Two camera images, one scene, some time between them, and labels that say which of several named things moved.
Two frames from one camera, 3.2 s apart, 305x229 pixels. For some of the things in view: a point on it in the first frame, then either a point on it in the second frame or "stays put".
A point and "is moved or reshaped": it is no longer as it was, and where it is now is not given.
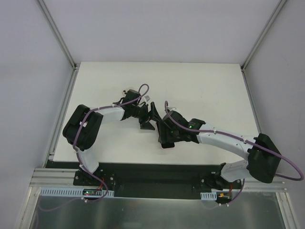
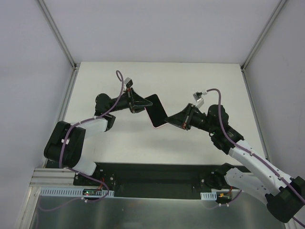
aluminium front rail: (58, 178) stays put
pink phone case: (165, 146) is moved or reshaped
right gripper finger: (163, 128) -> (182, 113)
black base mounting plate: (161, 180) stays put
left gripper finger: (156, 115) -> (138, 100)
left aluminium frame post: (56, 31) stays put
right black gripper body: (163, 129) -> (187, 117)
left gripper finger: (145, 123) -> (137, 108)
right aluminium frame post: (268, 24) stays put
